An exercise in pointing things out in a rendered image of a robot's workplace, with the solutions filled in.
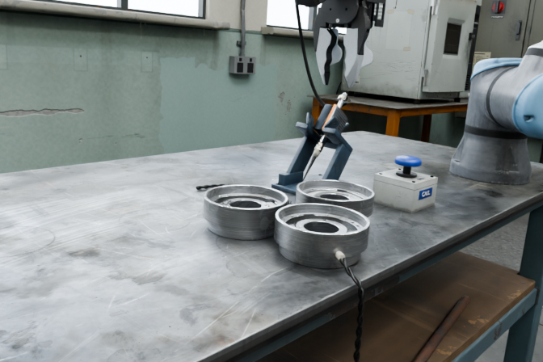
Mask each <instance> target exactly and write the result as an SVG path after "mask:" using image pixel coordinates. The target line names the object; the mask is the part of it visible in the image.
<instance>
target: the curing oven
mask: <svg viewBox="0 0 543 362"><path fill-rule="evenodd" d="M481 4H482V0H386V3H385V17H384V25H383V27H374V24H375V21H373V27H372V28H370V31H369V34H368V38H367V40H366V41H365V43H366V46H367V47H368V48H369V49H370V50H371V51H372V53H373V61H372V63H371V64H370V65H366V66H365V67H363V68H361V69H360V73H359V75H358V78H357V79H356V82H355V83H354V85H353V87H351V88H348V87H347V83H346V80H345V77H344V74H345V69H346V65H345V58H346V55H347V53H346V49H345V50H344V59H343V77H342V86H341V91H348V96H354V92H361V93H368V94H375V95H388V96H395V97H402V98H408V99H414V101H413V104H418V105H420V99H444V98H455V99H454V102H460V101H461V98H466V97H468V95H469V85H470V79H471V74H472V68H473V62H474V51H475V45H476V39H477V34H478V23H479V17H480V11H481Z"/></svg>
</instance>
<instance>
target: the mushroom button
mask: <svg viewBox="0 0 543 362"><path fill-rule="evenodd" d="M394 162H395V163H396V164H398V165H400V166H403V171H402V173H404V174H410V172H411V167H417V166H421V165H422V162H421V159H419V158H417V157H414V156H409V155H400V156H397V157H396V158H395V159H394Z"/></svg>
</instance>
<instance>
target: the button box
mask: <svg viewBox="0 0 543 362"><path fill-rule="evenodd" d="M402 171H403V169H400V168H397V169H393V170H388V171H383V172H380V173H376V174H374V181H373V192H374V194H375V195H374V202H375V203H378V204H383V205H385V206H388V207H391V208H396V209H399V210H402V211H405V212H408V213H415V212H418V211H419V210H422V209H425V208H428V207H431V206H433V205H434V204H435V198H436V187H437V181H438V177H435V176H430V175H425V174H420V173H417V172H413V171H411V172H410V174H404V173H402Z"/></svg>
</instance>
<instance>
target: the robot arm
mask: <svg viewBox="0 0 543 362"><path fill-rule="evenodd" d="M295 1H296V5H300V6H306V7H315V6H318V5H320V4H322V5H321V7H319V8H318V14H317V16H316V19H315V21H314V51H315V52H316V57H317V62H318V68H319V72H320V74H321V77H322V81H323V84H324V85H328V83H329V78H330V65H333V64H335V63H337V62H339V61H340V59H341V57H342V53H343V51H342V49H341V48H340V47H339V46H338V38H339V30H338V29H337V28H336V27H340V28H351V30H350V31H349V32H348V33H347V34H346V35H345V36H344V38H343V44H344V47H345V49H346V53H347V55H346V58H345V65H346V69H345V74H344V77H345V80H346V83H347V87H348V88H351V87H353V85H354V83H355V82H356V79H357V78H358V75H359V73H360V69H361V68H363V67H365V66H366V65H370V64H371V63H372V61H373V53H372V51H371V50H370V49H369V48H368V47H367V46H366V43H365V41H366V40H367V38H368V34H369V31H370V28H372V27H373V21H375V24H374V27H383V25H384V17H385V3H386V0H295ZM379 3H383V7H382V15H381V20H379V19H378V11H379ZM375 4H377V8H376V14H374V9H375ZM470 82H471V86H470V92H469V102H468V108H467V114H466V120H465V131H464V135H463V137H462V139H461V142H460V144H459V146H458V147H457V150H456V152H455V154H454V155H453V157H452V160H451V163H450V169H449V170H450V172H451V173H453V174H454V175H457V176H460V177H462V178H465V179H471V180H474V181H478V182H483V183H493V184H502V185H524V184H528V183H530V179H531V175H532V168H531V164H530V159H529V155H528V146H527V139H528V136H529V137H533V138H537V139H543V41H542V42H540V43H538V44H535V45H532V46H530V47H529V48H528V50H527V52H526V53H525V54H524V57H523V58H493V59H486V60H482V61H479V62H478V63H477V64H476V65H475V66H474V71H473V75H472V76H471V79H470Z"/></svg>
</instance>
